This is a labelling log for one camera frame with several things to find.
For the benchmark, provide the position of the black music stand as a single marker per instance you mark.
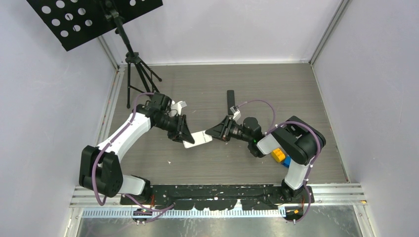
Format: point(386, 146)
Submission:
point(76, 22)

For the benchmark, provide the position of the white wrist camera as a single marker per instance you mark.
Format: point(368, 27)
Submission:
point(235, 113)
point(176, 108)

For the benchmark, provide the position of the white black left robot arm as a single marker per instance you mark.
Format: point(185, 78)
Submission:
point(100, 168)

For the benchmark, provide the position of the blue green white brick stack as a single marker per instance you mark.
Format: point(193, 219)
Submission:
point(286, 162)

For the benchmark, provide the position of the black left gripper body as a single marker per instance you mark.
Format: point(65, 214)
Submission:
point(175, 135)

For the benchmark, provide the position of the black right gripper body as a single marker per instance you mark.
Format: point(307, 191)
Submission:
point(227, 137)

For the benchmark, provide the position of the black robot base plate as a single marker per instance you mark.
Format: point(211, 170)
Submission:
point(218, 197)

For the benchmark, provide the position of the yellow toy brick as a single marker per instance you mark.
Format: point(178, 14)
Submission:
point(278, 155)

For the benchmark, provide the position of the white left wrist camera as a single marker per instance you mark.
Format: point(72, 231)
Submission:
point(176, 108)

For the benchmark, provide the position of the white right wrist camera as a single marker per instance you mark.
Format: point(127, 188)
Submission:
point(235, 113)

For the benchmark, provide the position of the white air conditioner remote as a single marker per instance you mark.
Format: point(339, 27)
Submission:
point(200, 138)

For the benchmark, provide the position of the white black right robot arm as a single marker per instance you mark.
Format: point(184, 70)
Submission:
point(295, 138)

